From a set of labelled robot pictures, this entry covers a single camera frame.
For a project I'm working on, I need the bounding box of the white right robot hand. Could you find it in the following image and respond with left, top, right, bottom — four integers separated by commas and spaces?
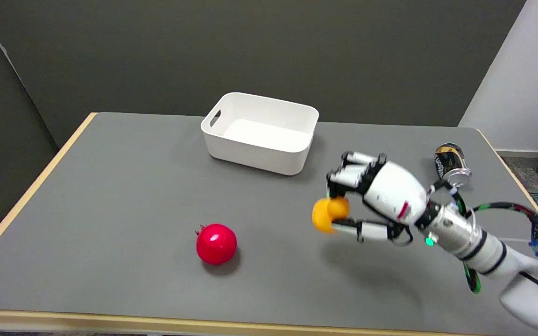
326, 151, 439, 245

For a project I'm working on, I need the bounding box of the black and gold can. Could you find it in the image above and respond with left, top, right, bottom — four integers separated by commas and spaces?
434, 143, 473, 188

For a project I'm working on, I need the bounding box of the orange fruit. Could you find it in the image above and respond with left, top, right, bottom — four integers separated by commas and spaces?
311, 196, 350, 234

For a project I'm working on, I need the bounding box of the white plastic box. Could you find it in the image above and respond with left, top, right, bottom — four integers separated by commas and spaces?
200, 92, 320, 176

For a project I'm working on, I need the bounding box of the red pomegranate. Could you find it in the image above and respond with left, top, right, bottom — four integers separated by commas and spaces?
195, 224, 238, 266

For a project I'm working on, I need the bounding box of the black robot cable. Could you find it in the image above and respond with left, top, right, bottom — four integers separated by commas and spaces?
430, 180, 538, 308

